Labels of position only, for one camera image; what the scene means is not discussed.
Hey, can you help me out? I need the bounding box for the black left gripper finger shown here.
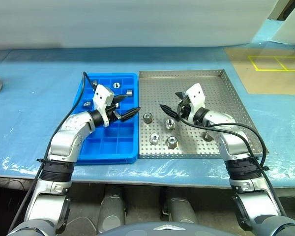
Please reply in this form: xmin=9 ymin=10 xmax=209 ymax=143
xmin=118 ymin=107 xmax=141 ymax=122
xmin=113 ymin=94 xmax=129 ymax=104

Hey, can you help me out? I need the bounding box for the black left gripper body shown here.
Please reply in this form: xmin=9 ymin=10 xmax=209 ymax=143
xmin=105 ymin=95 xmax=122 ymax=122

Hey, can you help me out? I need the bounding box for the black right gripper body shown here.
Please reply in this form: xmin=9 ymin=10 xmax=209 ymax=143
xmin=177 ymin=95 xmax=194 ymax=121

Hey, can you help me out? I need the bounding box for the blue compartment tray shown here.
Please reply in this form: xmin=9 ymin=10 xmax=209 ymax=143
xmin=73 ymin=73 xmax=139 ymax=165

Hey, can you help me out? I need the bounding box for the perforated metal tray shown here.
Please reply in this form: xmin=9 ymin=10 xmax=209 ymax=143
xmin=138 ymin=69 xmax=270 ymax=160

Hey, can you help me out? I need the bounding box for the brown flat mat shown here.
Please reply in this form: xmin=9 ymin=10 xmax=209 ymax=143
xmin=223 ymin=46 xmax=295 ymax=95

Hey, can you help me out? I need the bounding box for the grey rounded cylinder shape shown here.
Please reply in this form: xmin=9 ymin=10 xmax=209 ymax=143
xmin=97 ymin=186 xmax=126 ymax=234
xmin=161 ymin=188 xmax=198 ymax=225

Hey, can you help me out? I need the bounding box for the grey-blue robot chest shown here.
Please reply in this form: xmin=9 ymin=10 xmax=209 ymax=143
xmin=95 ymin=219 xmax=213 ymax=236

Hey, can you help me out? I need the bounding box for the white foam panel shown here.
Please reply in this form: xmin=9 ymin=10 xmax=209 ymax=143
xmin=271 ymin=0 xmax=295 ymax=46

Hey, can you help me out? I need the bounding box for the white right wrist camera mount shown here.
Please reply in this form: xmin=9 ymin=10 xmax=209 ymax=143
xmin=184 ymin=83 xmax=207 ymax=123

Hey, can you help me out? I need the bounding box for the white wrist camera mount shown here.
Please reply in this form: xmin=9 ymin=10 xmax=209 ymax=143
xmin=184 ymin=83 xmax=207 ymax=123
xmin=92 ymin=84 xmax=115 ymax=127

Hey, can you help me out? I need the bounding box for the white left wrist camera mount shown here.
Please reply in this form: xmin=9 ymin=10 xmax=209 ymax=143
xmin=92 ymin=84 xmax=115 ymax=127

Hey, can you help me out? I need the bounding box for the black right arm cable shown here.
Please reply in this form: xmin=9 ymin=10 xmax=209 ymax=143
xmin=177 ymin=102 xmax=288 ymax=218

